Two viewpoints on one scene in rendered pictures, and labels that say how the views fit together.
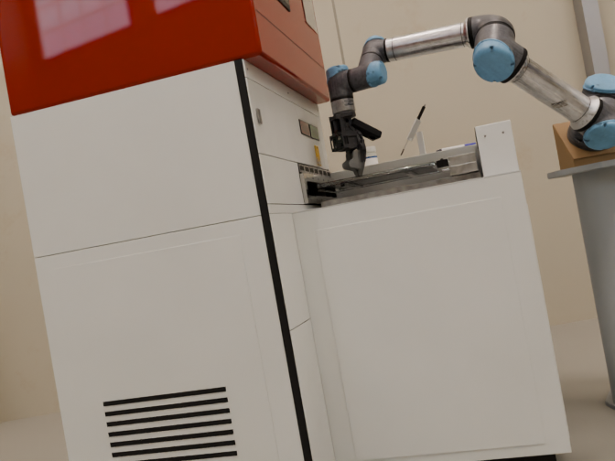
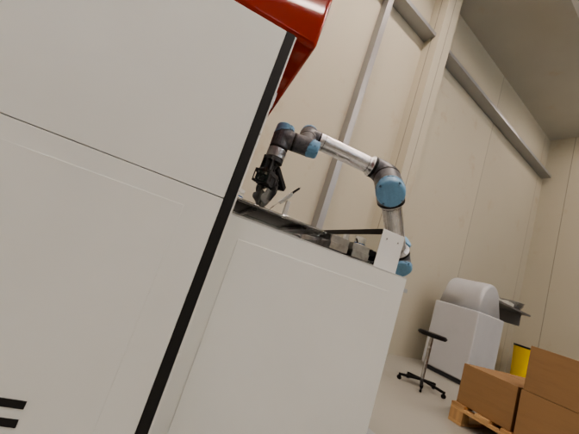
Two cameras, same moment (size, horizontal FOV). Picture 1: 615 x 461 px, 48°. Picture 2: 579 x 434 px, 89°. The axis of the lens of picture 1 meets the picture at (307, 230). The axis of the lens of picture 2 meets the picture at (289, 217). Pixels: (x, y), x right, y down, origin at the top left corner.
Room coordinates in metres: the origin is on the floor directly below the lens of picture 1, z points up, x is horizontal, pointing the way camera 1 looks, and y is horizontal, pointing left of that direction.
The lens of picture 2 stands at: (1.20, 0.30, 0.73)
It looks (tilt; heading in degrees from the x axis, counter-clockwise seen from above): 9 degrees up; 329
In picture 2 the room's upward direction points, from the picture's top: 19 degrees clockwise
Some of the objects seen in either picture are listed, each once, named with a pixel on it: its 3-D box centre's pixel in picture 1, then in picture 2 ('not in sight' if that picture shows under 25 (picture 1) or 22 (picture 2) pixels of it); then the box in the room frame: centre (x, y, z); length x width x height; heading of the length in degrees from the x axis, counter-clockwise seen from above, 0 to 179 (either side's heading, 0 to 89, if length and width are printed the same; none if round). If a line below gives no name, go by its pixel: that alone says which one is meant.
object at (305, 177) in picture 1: (319, 189); not in sight; (2.33, -0.07, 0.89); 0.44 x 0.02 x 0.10; 166
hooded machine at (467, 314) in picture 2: not in sight; (464, 328); (3.41, -4.50, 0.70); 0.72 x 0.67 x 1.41; 90
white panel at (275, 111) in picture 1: (296, 149); (234, 158); (2.16, -0.01, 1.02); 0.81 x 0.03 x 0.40; 166
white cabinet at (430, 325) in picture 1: (442, 316); (249, 335); (2.34, -0.39, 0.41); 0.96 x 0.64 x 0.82; 166
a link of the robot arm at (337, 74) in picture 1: (339, 83); (283, 138); (2.24, -0.19, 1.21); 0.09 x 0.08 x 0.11; 62
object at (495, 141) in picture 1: (495, 155); (348, 248); (2.13, -0.61, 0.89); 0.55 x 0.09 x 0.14; 166
